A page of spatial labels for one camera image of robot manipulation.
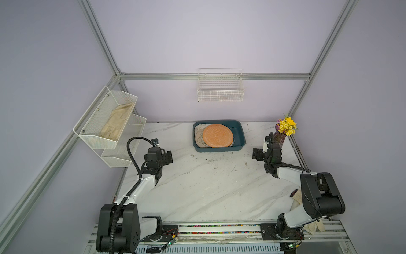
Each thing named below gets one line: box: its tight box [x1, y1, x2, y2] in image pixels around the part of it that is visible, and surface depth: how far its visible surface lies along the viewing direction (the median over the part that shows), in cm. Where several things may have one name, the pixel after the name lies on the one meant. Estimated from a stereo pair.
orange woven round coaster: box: [202, 123, 234, 149], surface depth 110 cm
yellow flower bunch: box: [277, 116, 299, 136], surface depth 87 cm
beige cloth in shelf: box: [98, 101, 136, 142], surface depth 80 cm
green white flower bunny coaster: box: [194, 123, 212, 148], surface depth 112 cm
